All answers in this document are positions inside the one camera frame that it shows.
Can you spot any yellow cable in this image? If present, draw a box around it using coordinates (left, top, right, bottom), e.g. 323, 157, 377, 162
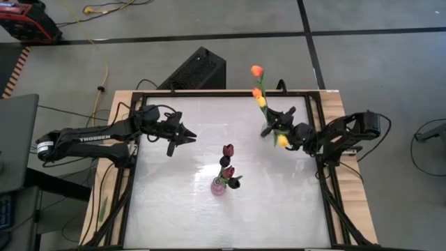
82, 0, 137, 15
61, 0, 109, 121

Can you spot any red and black case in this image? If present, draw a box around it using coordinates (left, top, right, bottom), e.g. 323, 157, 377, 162
0, 0, 63, 45

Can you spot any loose green leaf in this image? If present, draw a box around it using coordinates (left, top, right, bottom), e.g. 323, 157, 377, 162
98, 197, 109, 223

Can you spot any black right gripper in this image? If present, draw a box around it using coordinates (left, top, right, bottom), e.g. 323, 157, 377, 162
260, 106, 315, 150

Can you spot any black perforated box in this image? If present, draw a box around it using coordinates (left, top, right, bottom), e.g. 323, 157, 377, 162
156, 46, 227, 91

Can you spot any orange black striped mat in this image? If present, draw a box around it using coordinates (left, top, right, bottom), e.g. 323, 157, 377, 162
0, 45, 29, 100

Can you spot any clear cut glass vase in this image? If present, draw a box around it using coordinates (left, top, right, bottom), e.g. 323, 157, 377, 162
260, 121, 278, 139

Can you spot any black floor cable loop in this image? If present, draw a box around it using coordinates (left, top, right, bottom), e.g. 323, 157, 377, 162
409, 118, 446, 177

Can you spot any black metal table frame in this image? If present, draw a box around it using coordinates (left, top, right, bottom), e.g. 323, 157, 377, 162
79, 89, 376, 251

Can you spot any pink ribbed glass vase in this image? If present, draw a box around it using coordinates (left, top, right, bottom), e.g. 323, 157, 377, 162
210, 176, 227, 197

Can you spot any dark red artificial tulip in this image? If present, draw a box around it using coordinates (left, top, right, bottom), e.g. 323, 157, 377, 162
222, 144, 235, 178
222, 166, 236, 182

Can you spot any yellow artificial tulip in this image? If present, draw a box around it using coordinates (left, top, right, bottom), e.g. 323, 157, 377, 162
256, 96, 271, 121
272, 130, 290, 149

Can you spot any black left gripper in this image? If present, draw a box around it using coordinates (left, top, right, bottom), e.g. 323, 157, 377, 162
157, 111, 198, 158

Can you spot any orange artificial tulip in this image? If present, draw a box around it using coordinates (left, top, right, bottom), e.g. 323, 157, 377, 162
250, 64, 270, 119
252, 87, 269, 119

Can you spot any black artificial tulip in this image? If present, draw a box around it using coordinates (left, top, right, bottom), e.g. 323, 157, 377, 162
219, 155, 231, 181
224, 175, 243, 190

